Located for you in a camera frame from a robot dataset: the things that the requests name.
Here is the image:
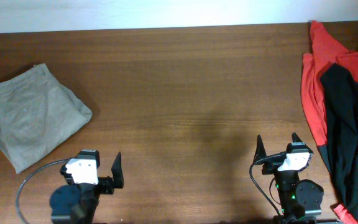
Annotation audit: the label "red garment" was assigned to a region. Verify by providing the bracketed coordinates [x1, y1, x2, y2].
[301, 21, 358, 223]

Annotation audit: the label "black garment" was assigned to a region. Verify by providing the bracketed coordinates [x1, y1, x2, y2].
[320, 63, 358, 221]

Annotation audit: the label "left black cable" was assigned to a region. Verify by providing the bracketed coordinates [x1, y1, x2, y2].
[15, 159, 71, 224]

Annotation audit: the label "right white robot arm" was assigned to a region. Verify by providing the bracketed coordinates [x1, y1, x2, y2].
[249, 133, 324, 223]

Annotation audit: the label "khaki shorts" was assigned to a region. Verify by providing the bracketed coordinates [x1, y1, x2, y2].
[0, 64, 93, 174]

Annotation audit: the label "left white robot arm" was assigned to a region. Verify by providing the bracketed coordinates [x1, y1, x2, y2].
[50, 149, 124, 224]

